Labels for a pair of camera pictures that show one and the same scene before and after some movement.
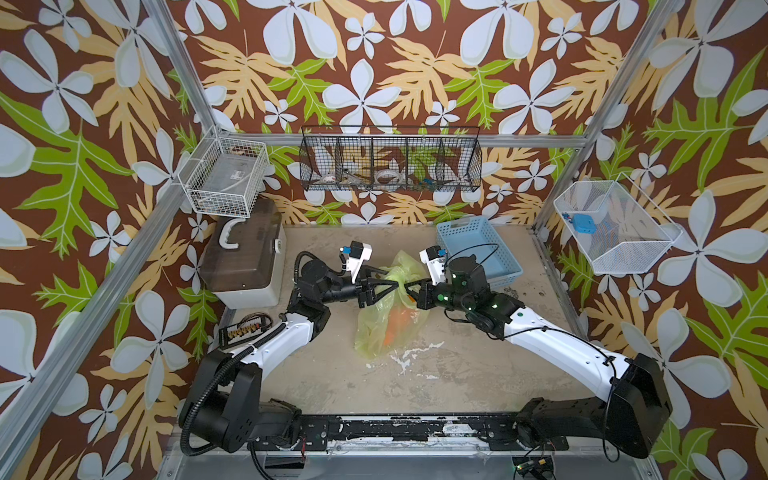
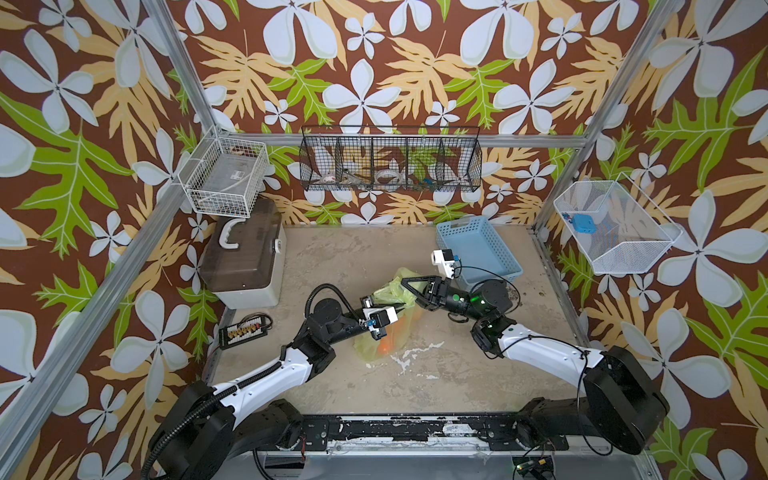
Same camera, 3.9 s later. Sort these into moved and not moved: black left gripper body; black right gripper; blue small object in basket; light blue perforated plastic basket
Moved: black left gripper body
Not moved: light blue perforated plastic basket; blue small object in basket; black right gripper
